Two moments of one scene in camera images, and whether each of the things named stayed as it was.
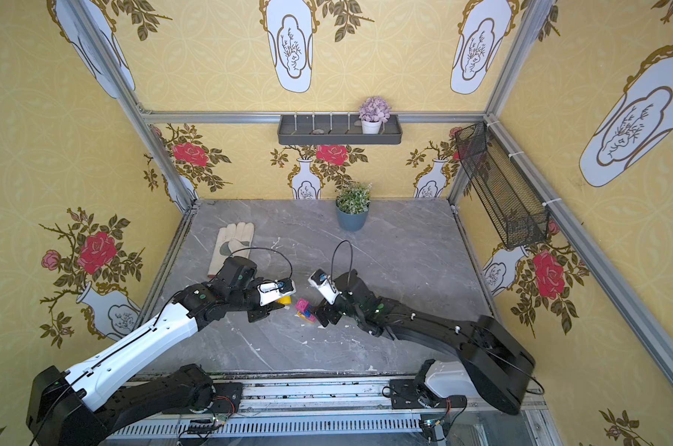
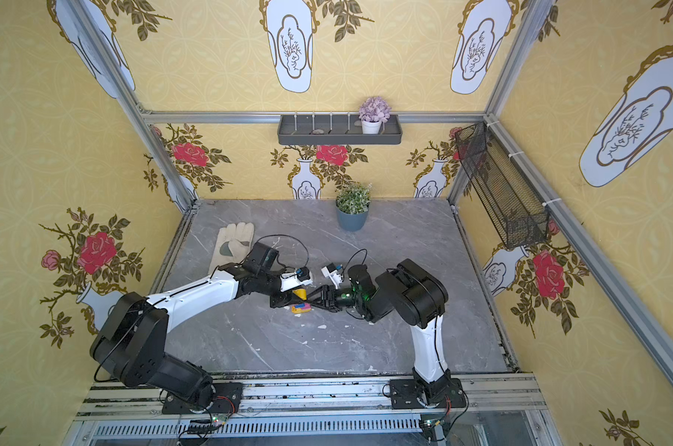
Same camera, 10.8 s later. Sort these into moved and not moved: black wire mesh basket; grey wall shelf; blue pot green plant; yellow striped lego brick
Moved: yellow striped lego brick
Not moved: black wire mesh basket; grey wall shelf; blue pot green plant
